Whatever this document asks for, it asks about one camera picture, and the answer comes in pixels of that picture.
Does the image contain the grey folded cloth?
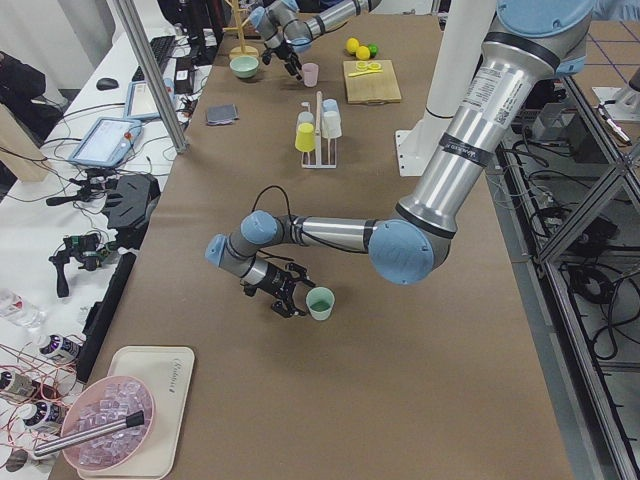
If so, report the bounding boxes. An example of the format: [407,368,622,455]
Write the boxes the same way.
[206,104,238,126]

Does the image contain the black keyboard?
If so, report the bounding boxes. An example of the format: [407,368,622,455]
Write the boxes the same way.
[150,35,176,73]

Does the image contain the yellow plastic knife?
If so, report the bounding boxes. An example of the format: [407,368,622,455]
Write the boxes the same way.
[347,69,383,78]

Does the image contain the white wire cup rack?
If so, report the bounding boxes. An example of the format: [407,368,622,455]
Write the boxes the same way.
[299,91,339,169]

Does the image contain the pink plastic cup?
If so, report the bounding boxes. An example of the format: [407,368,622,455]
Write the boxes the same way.
[302,62,319,88]

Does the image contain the plastic water bottle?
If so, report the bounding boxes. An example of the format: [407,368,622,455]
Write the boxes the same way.
[1,288,46,329]

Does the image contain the whole yellow lemon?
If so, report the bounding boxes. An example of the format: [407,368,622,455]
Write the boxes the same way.
[345,37,371,61]

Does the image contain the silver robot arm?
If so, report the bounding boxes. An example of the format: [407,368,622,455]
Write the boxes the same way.
[205,1,594,317]
[248,0,380,81]

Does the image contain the grey plastic cup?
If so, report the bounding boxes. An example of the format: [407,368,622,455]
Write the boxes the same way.
[296,111,315,127]

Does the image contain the aluminium frame post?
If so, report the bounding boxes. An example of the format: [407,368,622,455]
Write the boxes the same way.
[113,0,188,154]

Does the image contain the light blue plastic cup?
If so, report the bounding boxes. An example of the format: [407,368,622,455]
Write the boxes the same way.
[322,98,339,113]

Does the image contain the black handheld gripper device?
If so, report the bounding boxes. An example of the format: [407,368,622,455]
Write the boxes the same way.
[49,233,119,298]

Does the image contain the wooden mug tree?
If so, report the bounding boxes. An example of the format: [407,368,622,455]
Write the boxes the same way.
[223,0,259,60]

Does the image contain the black computer mouse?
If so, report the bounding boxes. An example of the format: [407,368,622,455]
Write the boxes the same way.
[96,77,119,91]

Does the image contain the cream plastic tray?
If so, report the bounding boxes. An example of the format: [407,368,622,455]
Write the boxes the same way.
[78,346,195,479]

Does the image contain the wooden cutting board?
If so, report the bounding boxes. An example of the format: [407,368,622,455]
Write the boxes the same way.
[342,60,402,104]

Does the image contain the metal scoop handle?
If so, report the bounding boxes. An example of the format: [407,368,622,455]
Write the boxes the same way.
[33,410,145,458]

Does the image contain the green plastic cup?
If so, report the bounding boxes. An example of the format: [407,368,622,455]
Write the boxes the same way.
[305,287,335,321]

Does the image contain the yellow plastic cup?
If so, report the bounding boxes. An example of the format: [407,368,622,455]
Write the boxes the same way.
[295,122,315,153]

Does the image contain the pink bowl of ice cubes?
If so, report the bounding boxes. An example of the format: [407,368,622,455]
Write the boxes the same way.
[61,375,155,472]

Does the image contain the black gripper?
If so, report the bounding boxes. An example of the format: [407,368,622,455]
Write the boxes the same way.
[261,41,303,80]
[242,261,314,317]

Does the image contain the blue teach pendant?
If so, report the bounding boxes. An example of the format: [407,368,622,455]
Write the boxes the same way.
[67,117,143,168]
[124,81,160,120]

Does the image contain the white plastic cup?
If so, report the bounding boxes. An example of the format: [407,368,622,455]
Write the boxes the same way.
[321,110,342,139]

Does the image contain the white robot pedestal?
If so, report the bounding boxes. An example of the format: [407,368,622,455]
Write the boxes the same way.
[395,0,497,177]

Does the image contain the light green bowl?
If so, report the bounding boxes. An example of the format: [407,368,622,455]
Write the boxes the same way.
[229,55,260,79]

